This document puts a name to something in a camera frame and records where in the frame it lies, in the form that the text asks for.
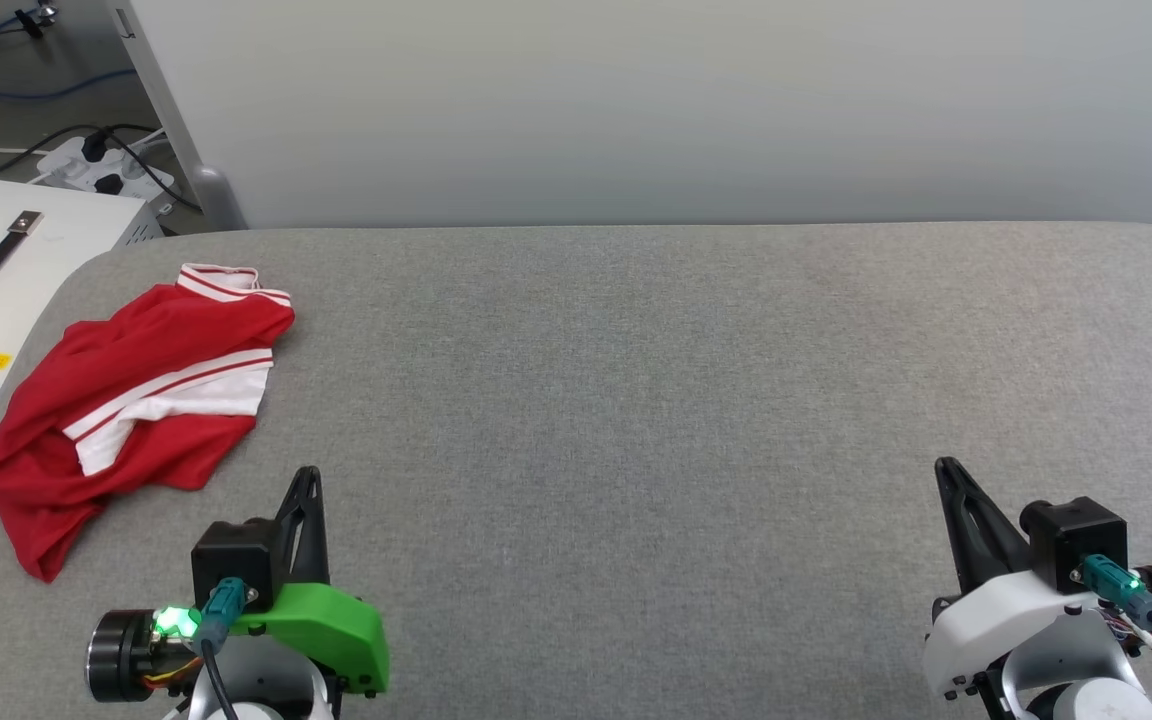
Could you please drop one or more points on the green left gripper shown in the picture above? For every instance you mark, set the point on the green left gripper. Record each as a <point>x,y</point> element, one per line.
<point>326,630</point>

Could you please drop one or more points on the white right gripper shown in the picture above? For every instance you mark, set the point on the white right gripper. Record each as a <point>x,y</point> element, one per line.
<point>996,630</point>

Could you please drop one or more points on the red and white basketball jersey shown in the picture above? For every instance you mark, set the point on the red and white basketball jersey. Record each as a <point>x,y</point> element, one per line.
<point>136,330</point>

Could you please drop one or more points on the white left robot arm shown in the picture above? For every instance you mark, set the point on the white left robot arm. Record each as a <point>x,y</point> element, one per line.
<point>266,690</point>

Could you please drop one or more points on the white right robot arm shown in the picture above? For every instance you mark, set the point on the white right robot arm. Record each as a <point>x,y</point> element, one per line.
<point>1086,700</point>

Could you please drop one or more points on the grey partition foot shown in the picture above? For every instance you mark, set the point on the grey partition foot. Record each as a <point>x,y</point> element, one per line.
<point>216,200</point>

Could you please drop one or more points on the white equipment box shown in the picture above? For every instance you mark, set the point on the white equipment box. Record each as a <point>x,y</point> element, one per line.
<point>56,250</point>

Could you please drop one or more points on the black power plug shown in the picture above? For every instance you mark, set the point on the black power plug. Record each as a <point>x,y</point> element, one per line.
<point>94,147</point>
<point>109,185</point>

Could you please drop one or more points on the white power strip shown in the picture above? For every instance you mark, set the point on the white power strip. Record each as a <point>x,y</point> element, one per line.
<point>126,165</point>

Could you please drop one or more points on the white partition panel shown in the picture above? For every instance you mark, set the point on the white partition panel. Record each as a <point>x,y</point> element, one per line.
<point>636,100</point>

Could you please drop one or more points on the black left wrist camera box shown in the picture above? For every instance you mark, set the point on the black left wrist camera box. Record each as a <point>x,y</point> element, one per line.
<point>231,560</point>

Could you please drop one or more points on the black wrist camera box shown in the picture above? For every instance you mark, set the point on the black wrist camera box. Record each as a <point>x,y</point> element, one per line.
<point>1071,540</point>
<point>231,560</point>

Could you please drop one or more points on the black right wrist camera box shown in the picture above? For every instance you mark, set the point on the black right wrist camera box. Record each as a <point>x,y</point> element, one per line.
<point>1071,540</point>

